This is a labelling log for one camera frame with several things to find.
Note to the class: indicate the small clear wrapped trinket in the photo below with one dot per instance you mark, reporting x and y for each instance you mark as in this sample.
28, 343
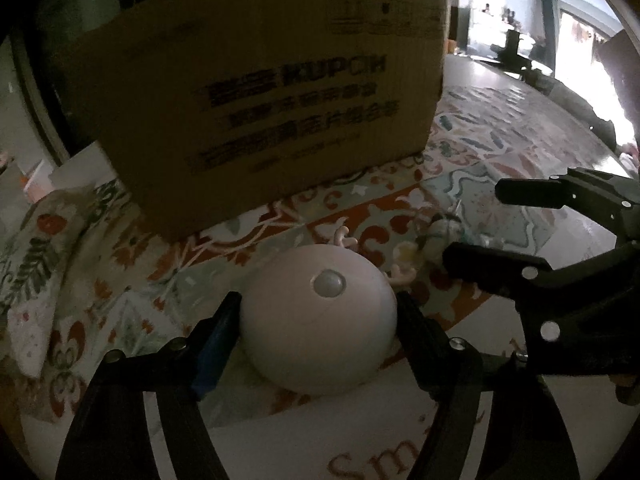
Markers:
432, 238

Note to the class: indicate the brown cardboard box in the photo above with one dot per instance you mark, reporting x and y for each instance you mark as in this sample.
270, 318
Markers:
210, 108

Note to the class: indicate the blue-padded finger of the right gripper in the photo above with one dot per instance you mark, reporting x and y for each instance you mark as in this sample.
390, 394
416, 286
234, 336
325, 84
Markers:
490, 269

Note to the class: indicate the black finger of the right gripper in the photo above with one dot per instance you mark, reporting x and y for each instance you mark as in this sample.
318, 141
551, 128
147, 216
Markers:
593, 193

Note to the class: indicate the white round deer night light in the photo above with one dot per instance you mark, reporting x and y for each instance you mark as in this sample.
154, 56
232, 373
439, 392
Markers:
321, 318

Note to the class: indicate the white tv console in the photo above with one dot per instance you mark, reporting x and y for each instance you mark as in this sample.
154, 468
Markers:
499, 40

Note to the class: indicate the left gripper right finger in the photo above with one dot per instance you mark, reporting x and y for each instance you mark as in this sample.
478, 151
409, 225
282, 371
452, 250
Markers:
526, 436

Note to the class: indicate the patterned floral table mat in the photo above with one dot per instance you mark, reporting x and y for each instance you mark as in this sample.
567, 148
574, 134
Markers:
128, 288

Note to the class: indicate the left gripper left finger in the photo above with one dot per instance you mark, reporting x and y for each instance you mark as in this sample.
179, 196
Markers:
109, 436

